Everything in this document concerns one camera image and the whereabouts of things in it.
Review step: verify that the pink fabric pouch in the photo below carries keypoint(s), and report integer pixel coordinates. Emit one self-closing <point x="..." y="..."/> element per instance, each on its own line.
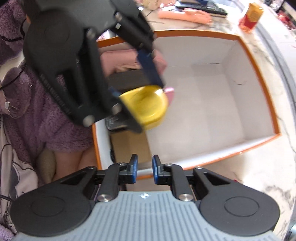
<point x="116" y="61"/>

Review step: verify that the yellow round case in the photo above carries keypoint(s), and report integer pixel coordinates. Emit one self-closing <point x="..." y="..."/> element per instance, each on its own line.
<point x="147" y="104"/>

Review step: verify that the photo card box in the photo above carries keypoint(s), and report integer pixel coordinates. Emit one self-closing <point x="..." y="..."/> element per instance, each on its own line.
<point x="113" y="124"/>

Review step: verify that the red yellow drink carton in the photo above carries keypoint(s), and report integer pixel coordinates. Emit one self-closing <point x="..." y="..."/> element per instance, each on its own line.
<point x="251" y="17"/>

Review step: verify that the dark grey box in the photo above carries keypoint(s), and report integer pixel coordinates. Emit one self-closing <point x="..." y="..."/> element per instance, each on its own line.
<point x="129" y="80"/>

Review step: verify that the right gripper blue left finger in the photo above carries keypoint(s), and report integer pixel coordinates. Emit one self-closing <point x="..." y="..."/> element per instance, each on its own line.
<point x="116" y="175"/>

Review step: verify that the black remote control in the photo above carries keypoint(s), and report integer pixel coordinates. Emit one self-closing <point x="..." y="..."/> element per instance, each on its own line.
<point x="207" y="6"/>

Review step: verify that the pink notebook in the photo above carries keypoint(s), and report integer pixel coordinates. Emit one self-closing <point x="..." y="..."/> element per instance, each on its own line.
<point x="170" y="94"/>

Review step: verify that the orange storage box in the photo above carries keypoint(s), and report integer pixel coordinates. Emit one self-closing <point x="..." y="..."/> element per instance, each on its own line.
<point x="221" y="108"/>

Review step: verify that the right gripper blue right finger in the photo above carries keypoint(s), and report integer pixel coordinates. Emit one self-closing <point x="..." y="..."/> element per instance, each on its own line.
<point x="179" y="180"/>

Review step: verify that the brown cardboard box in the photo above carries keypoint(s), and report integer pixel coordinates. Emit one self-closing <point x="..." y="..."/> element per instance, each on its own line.
<point x="126" y="143"/>

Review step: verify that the purple fuzzy robe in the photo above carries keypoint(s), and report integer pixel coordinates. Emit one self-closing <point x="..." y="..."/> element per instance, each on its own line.
<point x="39" y="144"/>

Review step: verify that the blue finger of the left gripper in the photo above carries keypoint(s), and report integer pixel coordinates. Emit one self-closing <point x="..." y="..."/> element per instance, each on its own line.
<point x="146" y="61"/>
<point x="121" y="111"/>

